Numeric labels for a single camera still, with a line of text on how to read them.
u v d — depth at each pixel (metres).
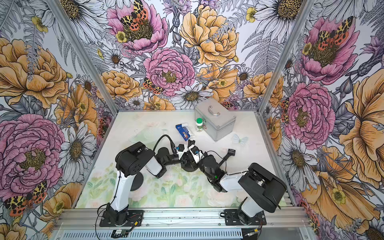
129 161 0.56
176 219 0.75
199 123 1.03
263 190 0.45
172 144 0.81
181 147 0.79
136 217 0.75
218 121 0.97
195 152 0.71
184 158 0.84
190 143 0.79
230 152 0.97
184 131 1.05
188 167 0.88
